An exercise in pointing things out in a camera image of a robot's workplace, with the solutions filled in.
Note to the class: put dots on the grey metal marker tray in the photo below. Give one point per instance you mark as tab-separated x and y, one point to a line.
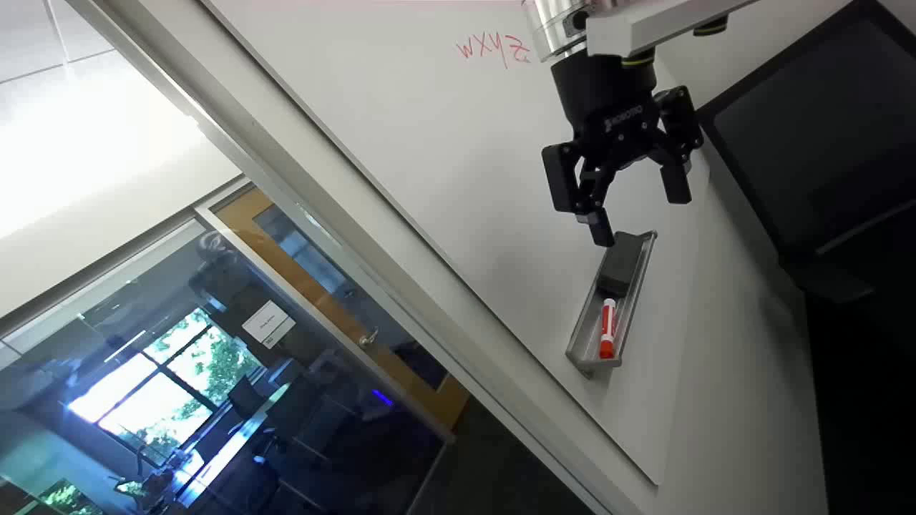
584	345

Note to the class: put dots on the large white whiteboard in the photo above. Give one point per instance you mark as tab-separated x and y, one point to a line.
431	145

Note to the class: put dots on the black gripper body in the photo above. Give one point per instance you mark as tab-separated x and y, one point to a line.
605	96

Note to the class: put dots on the black monitor screen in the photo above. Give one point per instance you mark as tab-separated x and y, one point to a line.
819	145

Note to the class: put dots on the wooden door frame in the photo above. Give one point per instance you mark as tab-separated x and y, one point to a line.
331	305

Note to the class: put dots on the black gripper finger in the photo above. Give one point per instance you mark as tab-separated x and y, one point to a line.
565	175
680	125

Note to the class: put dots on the white paper sign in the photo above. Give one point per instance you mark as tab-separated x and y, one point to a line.
269	325

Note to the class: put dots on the red whiteboard marker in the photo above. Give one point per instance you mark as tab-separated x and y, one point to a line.
608	332

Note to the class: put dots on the glass office partition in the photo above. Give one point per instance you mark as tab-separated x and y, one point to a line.
145	402

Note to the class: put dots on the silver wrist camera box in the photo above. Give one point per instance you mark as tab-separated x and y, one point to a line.
660	25

